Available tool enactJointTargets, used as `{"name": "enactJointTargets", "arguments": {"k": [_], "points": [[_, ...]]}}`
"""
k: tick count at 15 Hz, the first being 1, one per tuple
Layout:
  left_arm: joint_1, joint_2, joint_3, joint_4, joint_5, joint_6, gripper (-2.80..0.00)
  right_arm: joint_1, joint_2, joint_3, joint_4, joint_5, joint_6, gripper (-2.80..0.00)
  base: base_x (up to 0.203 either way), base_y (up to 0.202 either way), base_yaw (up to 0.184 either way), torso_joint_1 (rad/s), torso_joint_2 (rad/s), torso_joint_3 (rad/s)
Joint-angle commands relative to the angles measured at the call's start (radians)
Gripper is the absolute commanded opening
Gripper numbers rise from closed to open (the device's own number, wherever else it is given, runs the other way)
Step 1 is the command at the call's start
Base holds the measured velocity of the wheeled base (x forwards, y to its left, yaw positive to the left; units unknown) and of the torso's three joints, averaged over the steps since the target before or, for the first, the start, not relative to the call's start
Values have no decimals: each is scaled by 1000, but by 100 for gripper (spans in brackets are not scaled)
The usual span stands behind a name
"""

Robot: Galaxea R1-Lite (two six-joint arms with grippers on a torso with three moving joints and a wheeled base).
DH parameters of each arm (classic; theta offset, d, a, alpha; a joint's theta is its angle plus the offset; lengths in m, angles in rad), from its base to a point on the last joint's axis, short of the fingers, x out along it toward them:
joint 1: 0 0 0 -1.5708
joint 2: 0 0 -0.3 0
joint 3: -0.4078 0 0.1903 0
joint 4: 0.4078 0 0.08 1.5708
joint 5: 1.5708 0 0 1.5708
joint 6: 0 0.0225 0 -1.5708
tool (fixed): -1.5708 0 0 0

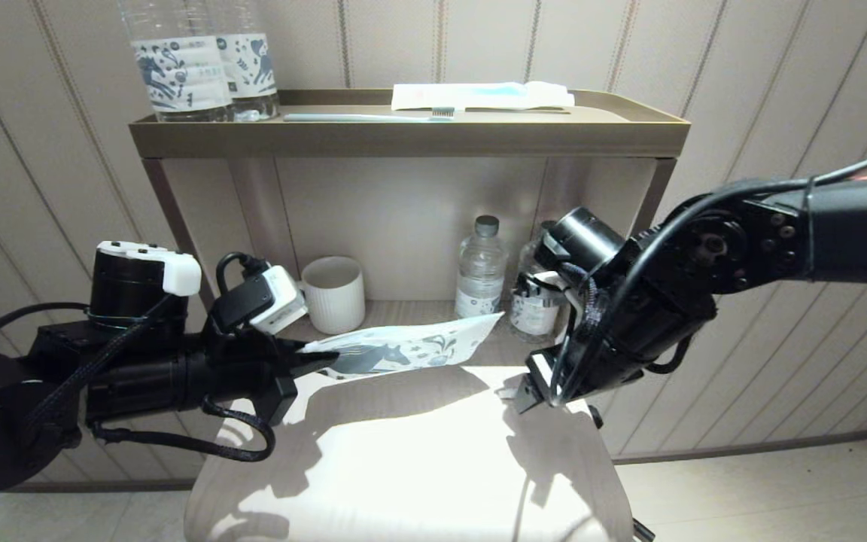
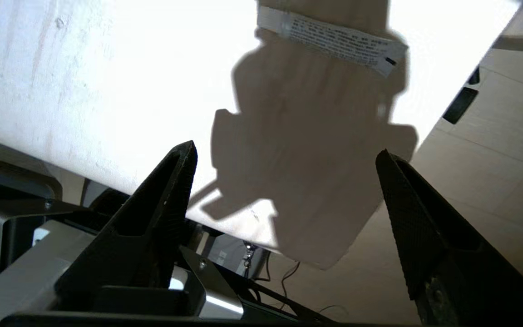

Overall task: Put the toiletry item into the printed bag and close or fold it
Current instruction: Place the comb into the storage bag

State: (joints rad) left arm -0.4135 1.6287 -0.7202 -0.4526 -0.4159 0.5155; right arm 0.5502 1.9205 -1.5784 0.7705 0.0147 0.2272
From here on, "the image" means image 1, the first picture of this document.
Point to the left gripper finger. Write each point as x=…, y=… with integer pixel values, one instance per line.
x=296, y=346
x=317, y=363

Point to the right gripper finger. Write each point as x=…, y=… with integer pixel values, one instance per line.
x=527, y=399
x=543, y=396

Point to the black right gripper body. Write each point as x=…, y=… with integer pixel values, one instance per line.
x=606, y=346

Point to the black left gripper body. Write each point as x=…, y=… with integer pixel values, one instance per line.
x=238, y=376

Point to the white blue horse pouch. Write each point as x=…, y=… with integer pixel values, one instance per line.
x=403, y=348

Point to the white ribbed ceramic mug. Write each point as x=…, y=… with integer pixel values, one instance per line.
x=336, y=297

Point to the small clear water bottle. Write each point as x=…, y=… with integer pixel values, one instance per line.
x=531, y=324
x=479, y=278

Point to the beige wooden shelf cabinet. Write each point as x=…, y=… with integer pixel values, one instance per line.
x=403, y=218

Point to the black caster wheel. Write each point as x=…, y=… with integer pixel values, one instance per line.
x=640, y=532

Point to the pale blue toothbrush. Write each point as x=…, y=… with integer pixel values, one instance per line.
x=358, y=117

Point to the white blue toothpaste packet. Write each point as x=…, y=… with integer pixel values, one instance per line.
x=479, y=96

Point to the large clear water bottle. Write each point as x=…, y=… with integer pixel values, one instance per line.
x=253, y=68
x=181, y=75

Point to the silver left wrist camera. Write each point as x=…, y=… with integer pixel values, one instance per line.
x=279, y=301

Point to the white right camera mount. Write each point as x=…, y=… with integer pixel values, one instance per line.
x=563, y=290

